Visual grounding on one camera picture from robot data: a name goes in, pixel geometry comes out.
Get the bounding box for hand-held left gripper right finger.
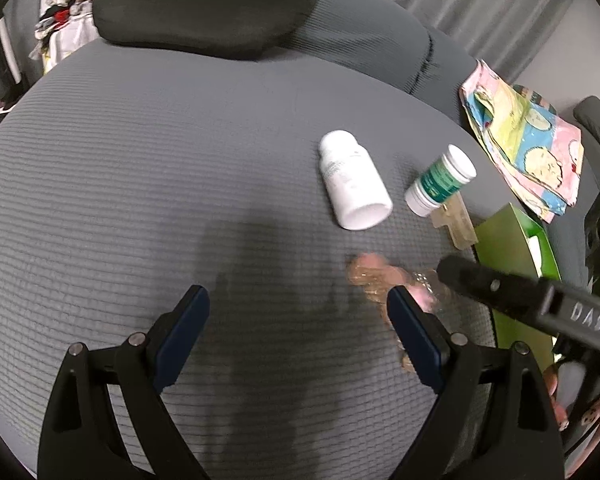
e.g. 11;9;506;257
386;284;566;480

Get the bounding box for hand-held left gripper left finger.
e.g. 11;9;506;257
37;284;212;480

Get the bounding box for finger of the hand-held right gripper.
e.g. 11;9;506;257
436;254;552;319

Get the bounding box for green box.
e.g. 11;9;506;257
472;202;563;386

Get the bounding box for beige hair claw clip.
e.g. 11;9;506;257
430;195;478;252

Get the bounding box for pink flower hair clip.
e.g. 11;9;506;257
347;253;438;376

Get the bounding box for white bottle with green label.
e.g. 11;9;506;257
404;144;478;218

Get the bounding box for person's right hand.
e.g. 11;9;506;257
545;365;600;476

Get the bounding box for colourful printed cloth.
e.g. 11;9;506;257
459;59;586;223

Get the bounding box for plain white bottle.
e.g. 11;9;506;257
318;130;394;232

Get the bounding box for black pillow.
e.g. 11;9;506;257
92;0;316;63

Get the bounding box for pile of clothes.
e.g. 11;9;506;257
32;0;116;73

